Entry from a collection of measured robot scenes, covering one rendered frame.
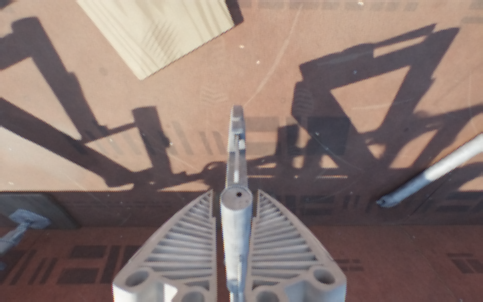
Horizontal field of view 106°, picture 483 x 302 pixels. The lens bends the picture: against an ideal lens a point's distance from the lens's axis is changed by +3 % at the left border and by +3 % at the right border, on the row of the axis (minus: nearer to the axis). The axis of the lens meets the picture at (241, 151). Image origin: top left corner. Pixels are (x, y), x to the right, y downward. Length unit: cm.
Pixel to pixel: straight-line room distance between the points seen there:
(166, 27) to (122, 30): 11
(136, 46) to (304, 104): 51
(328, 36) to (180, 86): 43
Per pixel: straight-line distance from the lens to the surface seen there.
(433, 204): 141
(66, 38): 72
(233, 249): 36
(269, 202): 17
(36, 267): 143
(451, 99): 92
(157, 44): 58
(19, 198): 136
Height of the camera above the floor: 56
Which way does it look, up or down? 52 degrees down
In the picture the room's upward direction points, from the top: 179 degrees clockwise
